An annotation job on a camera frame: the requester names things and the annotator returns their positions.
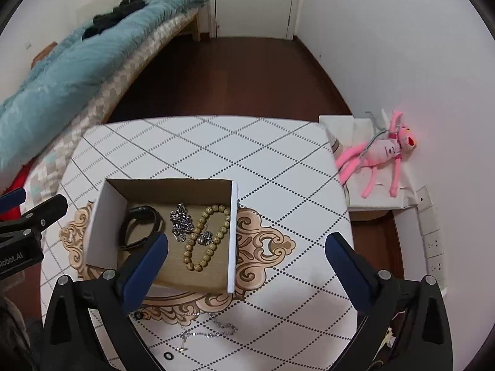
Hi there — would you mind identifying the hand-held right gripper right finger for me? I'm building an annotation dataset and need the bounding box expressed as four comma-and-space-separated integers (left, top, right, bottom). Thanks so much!
325, 232, 454, 371

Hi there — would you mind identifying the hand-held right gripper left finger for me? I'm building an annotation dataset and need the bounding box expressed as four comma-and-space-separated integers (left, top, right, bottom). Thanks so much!
41, 232, 170, 371

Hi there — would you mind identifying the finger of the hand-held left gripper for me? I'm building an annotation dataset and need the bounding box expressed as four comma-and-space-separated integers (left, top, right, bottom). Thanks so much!
0, 194, 69, 246
0, 187, 28, 217

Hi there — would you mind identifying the white cardboard box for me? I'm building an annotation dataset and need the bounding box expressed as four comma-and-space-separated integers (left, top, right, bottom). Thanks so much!
86, 178, 239, 293

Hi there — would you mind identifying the thin silver necklace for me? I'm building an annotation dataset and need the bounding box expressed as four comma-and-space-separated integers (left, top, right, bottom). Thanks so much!
147, 309, 238, 352

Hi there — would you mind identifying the red cloth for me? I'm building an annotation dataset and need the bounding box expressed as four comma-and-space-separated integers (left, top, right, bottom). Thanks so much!
0, 164, 32, 221

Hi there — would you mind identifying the dark cloth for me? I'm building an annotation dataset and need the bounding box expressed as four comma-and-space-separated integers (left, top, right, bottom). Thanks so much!
0, 296, 41, 371

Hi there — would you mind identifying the white box stand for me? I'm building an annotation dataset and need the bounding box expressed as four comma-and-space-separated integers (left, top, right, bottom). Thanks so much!
319, 108, 421, 213

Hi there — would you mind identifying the white diamond-pattern tablecloth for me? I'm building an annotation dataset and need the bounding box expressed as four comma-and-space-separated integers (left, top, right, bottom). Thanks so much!
39, 115, 358, 371

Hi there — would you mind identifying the pink plush toy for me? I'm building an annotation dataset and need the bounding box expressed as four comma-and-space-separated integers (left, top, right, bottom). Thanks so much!
334, 109, 419, 198

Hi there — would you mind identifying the light blue fluffy blanket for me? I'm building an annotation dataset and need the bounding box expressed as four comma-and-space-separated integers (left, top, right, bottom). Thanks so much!
0, 0, 210, 171

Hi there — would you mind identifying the beige patterned mattress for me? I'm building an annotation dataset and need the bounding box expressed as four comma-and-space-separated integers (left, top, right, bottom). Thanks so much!
21, 8, 200, 217

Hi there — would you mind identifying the black cloth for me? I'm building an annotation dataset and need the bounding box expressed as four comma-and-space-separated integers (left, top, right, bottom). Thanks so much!
81, 0, 149, 41

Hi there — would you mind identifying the white door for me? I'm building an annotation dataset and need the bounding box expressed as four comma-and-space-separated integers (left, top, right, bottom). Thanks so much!
208, 0, 303, 41

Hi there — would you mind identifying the black bangle bracelet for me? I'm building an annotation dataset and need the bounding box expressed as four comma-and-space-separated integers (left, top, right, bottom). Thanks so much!
119, 206, 165, 250

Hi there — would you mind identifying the silver chain bracelet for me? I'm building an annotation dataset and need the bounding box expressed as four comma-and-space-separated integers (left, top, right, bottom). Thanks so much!
170, 203, 195, 243

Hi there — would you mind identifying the wooden bead bracelet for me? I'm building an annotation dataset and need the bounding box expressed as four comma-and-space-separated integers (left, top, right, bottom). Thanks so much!
183, 205, 231, 273

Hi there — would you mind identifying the wooden bed frame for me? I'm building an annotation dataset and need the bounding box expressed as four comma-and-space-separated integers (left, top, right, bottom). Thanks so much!
32, 8, 202, 68

